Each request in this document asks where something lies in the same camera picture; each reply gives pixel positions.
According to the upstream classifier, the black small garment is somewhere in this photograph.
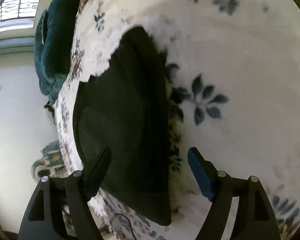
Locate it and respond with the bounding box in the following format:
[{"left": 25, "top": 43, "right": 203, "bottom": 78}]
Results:
[{"left": 72, "top": 26, "right": 171, "bottom": 226}]

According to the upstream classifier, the white floral fleece blanket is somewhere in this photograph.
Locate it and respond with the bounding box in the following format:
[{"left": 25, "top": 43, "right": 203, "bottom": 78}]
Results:
[{"left": 55, "top": 0, "right": 300, "bottom": 239}]

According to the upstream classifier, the dark teal pillow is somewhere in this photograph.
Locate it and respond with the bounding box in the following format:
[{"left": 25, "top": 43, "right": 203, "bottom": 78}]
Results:
[{"left": 34, "top": 0, "right": 80, "bottom": 105}]

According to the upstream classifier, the window with blinds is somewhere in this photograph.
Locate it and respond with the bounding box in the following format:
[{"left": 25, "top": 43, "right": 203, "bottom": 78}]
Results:
[{"left": 0, "top": 0, "right": 39, "bottom": 32}]

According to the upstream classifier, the black cable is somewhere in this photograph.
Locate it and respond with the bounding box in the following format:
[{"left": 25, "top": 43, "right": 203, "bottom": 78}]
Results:
[{"left": 113, "top": 212, "right": 138, "bottom": 240}]

